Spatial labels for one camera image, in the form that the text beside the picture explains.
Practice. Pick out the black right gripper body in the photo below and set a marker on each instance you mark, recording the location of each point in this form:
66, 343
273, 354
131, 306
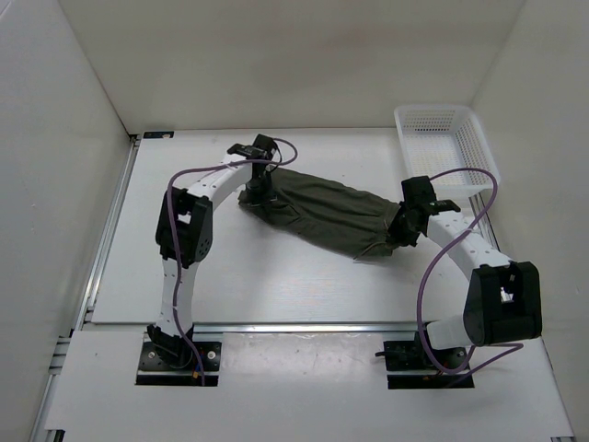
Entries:
400, 229

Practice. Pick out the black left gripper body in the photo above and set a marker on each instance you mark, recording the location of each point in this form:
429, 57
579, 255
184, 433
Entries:
259, 191

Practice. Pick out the olive green shorts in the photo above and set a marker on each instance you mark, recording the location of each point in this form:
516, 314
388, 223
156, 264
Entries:
327, 214

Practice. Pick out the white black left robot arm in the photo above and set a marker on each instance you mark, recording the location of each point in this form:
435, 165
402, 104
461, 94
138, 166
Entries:
184, 235

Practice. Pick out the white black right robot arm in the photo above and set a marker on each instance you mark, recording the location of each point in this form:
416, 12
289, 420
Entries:
503, 303

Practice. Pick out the white perforated plastic basket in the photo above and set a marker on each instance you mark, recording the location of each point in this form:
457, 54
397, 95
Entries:
436, 138

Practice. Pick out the dark corner label sticker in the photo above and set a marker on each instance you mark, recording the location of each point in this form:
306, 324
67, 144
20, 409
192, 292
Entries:
158, 135

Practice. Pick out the aluminium right side rail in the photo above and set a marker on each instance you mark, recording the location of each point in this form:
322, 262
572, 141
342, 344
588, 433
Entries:
485, 228

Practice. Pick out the aluminium rail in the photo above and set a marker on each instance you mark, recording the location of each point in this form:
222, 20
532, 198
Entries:
202, 329
84, 296
485, 228

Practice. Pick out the aluminium front rail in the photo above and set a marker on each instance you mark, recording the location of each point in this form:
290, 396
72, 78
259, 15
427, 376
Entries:
202, 329

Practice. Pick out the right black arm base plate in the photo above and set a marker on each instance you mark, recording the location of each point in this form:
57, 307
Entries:
409, 368

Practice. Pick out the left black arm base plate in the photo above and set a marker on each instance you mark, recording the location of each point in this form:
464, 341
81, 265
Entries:
153, 370

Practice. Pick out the aluminium left side rail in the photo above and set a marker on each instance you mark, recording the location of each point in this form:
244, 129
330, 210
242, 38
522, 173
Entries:
84, 296

